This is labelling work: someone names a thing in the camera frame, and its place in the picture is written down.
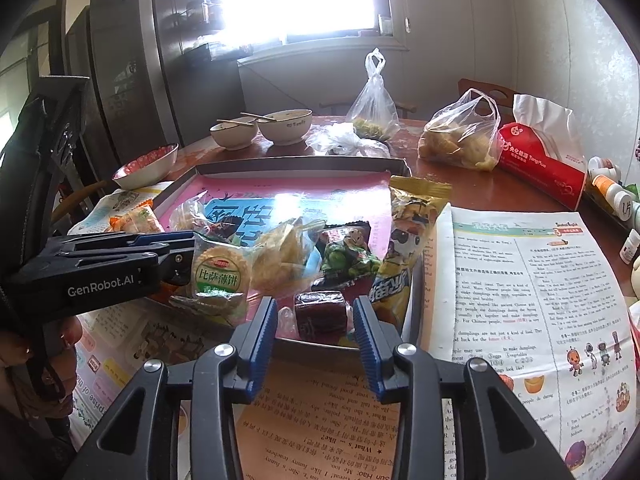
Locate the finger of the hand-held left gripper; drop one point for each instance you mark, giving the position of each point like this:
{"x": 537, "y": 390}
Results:
{"x": 165, "y": 237}
{"x": 175, "y": 265}

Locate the colourful picture newspaper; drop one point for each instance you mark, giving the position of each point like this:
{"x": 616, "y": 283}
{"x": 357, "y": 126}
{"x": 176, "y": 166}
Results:
{"x": 125, "y": 350}

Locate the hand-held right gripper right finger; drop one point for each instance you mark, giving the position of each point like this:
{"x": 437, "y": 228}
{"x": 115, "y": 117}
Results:
{"x": 370, "y": 355}

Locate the small white bowl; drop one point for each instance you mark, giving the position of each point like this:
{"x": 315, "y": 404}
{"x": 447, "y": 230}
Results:
{"x": 232, "y": 137}

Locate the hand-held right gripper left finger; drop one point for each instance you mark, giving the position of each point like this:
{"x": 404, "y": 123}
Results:
{"x": 262, "y": 355}

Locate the text page newspaper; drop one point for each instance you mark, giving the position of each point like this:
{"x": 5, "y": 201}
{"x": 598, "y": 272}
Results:
{"x": 310, "y": 425}

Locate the orange bread packet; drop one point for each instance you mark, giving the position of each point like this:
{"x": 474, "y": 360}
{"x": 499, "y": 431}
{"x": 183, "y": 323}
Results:
{"x": 135, "y": 220}

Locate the dark refrigerator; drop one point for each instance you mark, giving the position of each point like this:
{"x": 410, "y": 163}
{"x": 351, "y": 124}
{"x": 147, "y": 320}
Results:
{"x": 130, "y": 60}

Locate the large white bowl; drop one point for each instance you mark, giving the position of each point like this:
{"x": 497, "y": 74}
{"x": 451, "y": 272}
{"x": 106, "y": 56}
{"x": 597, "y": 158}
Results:
{"x": 285, "y": 130}

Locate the yellow snack packet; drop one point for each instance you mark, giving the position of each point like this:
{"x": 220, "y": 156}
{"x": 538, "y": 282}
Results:
{"x": 410, "y": 240}

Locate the small white bottle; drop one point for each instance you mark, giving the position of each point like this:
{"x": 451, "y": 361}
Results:
{"x": 630, "y": 246}

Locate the newspaper with cartoon robots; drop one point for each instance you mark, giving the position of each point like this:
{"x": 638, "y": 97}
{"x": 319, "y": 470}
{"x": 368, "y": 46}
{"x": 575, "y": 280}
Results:
{"x": 500, "y": 285}

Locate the shallow box with pink bottom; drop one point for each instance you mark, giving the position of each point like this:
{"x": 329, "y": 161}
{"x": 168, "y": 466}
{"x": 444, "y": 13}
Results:
{"x": 280, "y": 190}

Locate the crumpled clear plastic bag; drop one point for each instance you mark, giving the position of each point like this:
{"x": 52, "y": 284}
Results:
{"x": 340, "y": 140}

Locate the person's left hand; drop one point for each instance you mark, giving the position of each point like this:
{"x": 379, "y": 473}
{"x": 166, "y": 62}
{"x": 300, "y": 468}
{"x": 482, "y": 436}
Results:
{"x": 70, "y": 335}

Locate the plastic bag of fried pastries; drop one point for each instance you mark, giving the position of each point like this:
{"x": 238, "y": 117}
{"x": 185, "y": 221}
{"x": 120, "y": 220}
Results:
{"x": 455, "y": 145}

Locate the green cookie packet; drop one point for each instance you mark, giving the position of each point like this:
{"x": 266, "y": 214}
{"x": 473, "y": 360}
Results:
{"x": 220, "y": 275}

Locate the dark red sweet packet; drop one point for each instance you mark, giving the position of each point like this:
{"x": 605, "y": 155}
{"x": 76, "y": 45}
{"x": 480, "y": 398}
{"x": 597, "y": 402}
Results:
{"x": 320, "y": 317}

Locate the dark green seaweed packet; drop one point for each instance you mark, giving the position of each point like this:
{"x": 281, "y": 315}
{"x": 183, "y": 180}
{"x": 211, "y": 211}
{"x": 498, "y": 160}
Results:
{"x": 350, "y": 257}

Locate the tall knotted clear plastic bag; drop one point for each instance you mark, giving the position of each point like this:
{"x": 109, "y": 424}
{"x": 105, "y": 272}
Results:
{"x": 372, "y": 105}

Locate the red tissue pack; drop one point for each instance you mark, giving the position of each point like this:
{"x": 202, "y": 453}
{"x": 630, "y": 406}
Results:
{"x": 540, "y": 165}

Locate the orange and white bottle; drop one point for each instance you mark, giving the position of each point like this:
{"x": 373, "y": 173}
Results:
{"x": 615, "y": 190}

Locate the white bowl of red fruit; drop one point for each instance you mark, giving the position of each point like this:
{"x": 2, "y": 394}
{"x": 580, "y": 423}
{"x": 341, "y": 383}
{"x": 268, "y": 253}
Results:
{"x": 145, "y": 172}

